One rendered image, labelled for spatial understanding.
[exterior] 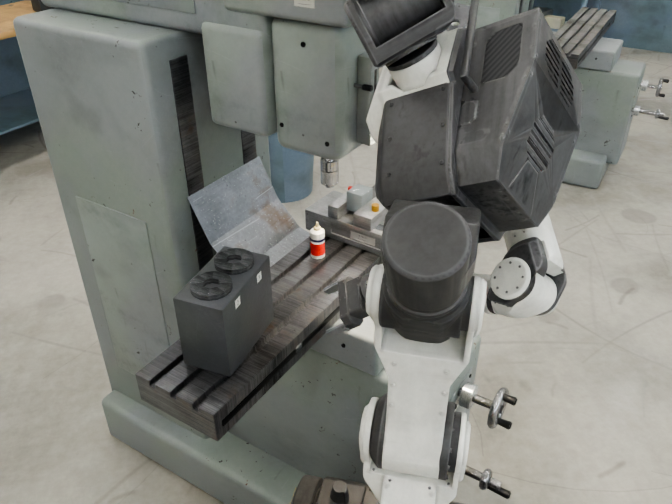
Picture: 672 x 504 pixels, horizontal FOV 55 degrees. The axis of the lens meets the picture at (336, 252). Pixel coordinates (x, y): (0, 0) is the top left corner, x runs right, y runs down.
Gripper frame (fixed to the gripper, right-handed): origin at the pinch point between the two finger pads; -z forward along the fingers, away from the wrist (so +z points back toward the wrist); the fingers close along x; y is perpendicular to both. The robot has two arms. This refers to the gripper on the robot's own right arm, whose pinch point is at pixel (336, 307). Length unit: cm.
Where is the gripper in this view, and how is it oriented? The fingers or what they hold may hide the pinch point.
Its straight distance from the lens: 149.6
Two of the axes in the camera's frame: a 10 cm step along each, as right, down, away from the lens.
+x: -0.7, -8.8, 4.8
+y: -6.7, -3.2, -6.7
